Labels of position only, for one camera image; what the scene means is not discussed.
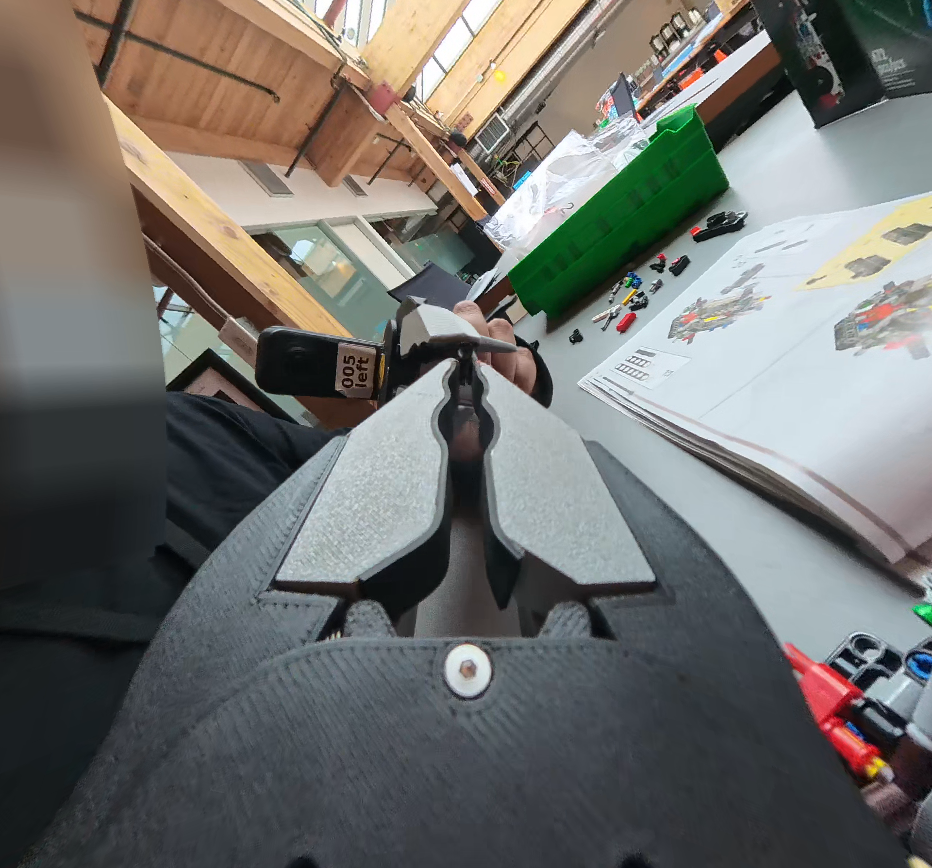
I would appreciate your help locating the wall air conditioner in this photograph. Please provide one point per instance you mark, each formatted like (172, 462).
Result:
(492, 132)

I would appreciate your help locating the dark office chair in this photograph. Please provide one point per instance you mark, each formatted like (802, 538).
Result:
(429, 285)

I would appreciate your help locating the small black lego pin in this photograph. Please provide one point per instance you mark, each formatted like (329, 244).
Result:
(464, 380)

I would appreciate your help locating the open lego instruction booklet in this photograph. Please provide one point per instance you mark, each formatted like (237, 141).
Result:
(764, 409)

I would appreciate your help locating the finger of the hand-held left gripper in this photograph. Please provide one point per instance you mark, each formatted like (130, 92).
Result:
(437, 325)

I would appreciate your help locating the green plastic bin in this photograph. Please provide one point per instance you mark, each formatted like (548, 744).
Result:
(619, 227)

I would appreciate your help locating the black and red lego subassembly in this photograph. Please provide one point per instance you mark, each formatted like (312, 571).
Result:
(721, 222)

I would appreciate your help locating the white table with wooden edge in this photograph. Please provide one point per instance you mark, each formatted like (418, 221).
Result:
(735, 74)

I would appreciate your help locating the scatter of small lego pieces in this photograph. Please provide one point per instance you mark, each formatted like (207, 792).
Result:
(626, 322)

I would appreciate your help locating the black lego set box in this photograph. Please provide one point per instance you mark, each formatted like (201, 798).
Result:
(859, 23)

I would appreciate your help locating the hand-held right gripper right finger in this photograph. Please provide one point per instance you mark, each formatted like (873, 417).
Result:
(560, 511)

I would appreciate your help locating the clear plastic bags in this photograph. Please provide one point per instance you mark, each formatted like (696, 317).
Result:
(553, 183)

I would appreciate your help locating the partly built lego model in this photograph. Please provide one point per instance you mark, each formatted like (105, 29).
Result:
(823, 686)

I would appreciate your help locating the person's left hand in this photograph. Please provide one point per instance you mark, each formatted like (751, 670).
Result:
(510, 369)

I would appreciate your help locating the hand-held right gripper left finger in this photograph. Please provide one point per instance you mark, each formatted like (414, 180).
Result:
(364, 504)

